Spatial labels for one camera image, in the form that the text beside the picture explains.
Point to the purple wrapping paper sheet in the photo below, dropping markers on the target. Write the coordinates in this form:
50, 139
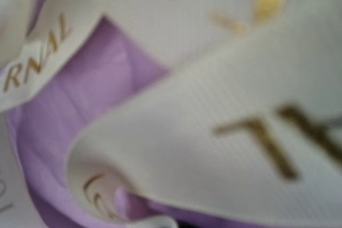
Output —
93, 92

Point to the cream printed ribbon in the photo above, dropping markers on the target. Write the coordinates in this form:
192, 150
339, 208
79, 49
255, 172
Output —
213, 105

